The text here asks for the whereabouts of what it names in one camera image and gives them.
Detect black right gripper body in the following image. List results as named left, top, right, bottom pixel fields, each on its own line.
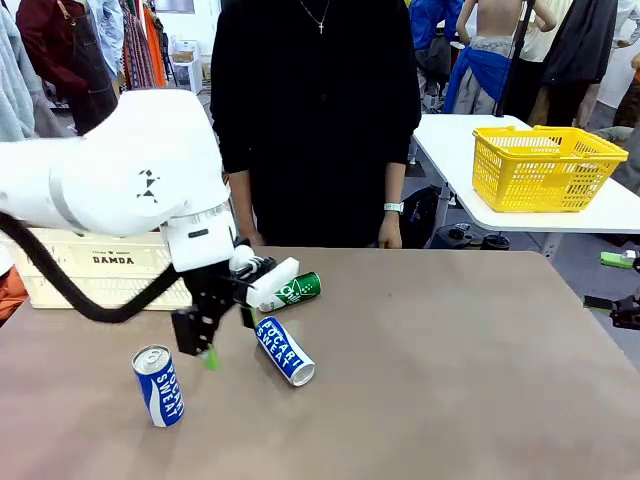
left=609, top=293, right=640, bottom=330

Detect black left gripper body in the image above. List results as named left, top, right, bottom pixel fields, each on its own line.
left=184, top=261, right=252, bottom=322

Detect blue Pocari Sweat can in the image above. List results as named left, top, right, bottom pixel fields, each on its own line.
left=131, top=344, right=187, bottom=428
left=254, top=315, right=317, bottom=388

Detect green Chilsung cider can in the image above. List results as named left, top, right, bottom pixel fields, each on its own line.
left=257, top=271, right=323, bottom=314

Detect person's right forearm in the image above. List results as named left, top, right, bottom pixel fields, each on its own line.
left=227, top=170, right=253, bottom=236

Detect person's left forearm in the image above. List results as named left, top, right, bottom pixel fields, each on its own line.
left=384, top=162, right=408, bottom=205

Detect yellow plastic basket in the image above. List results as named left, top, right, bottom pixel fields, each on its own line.
left=472, top=124, right=630, bottom=214

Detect person's left hand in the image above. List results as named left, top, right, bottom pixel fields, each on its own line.
left=376, top=211, right=404, bottom=250

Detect grey garment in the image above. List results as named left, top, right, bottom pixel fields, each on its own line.
left=597, top=124, right=640, bottom=197

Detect black caster base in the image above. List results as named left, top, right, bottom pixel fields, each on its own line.
left=432, top=222, right=512, bottom=252

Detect tan trousers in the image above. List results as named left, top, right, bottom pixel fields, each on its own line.
left=529, top=82, right=601, bottom=129

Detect orange cloth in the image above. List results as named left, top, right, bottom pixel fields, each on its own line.
left=0, top=264, right=29, bottom=327

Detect white coat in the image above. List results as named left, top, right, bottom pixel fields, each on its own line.
left=597, top=0, right=640, bottom=109

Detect person's black shirt torso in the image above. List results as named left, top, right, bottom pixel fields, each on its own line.
left=209, top=0, right=423, bottom=249

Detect white side table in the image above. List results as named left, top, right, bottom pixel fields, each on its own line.
left=412, top=113, right=640, bottom=259

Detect black jacket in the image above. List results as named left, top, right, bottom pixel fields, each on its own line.
left=542, top=0, right=621, bottom=86

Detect black stand pole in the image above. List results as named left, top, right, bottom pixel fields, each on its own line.
left=492, top=0, right=537, bottom=119

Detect white floor appliance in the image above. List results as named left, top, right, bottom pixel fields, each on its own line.
left=170, top=39, right=204, bottom=96

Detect blue wrap skirt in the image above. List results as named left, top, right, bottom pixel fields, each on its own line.
left=443, top=37, right=516, bottom=116

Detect cream short-sleeved shirt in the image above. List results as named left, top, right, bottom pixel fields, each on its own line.
left=519, top=0, right=574, bottom=64

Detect orange hanging garment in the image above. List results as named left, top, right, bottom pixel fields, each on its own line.
left=143, top=4, right=168, bottom=90

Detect patterned hanging garment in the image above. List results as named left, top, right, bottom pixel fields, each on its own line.
left=119, top=0, right=151, bottom=91

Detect mannequin with dark apron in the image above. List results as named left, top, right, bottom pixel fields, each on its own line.
left=14, top=0, right=121, bottom=137

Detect beige bare mannequin torso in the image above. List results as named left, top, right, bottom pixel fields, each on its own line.
left=458, top=0, right=557, bottom=49

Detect light blue hanging shirt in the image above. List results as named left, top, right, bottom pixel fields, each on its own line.
left=87, top=0, right=125, bottom=92

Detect light blue fuzzy sweater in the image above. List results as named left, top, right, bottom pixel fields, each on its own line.
left=0, top=4, right=40, bottom=144

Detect person in blue jacket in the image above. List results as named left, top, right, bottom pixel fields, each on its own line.
left=408, top=0, right=466, bottom=112

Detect cream basket with brown handles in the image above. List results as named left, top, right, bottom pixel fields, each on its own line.
left=0, top=227, right=195, bottom=312

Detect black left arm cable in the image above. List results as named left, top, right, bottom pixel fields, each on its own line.
left=0, top=212, right=195, bottom=325

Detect silver cross necklace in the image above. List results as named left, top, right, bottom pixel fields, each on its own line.
left=298, top=0, right=332, bottom=35

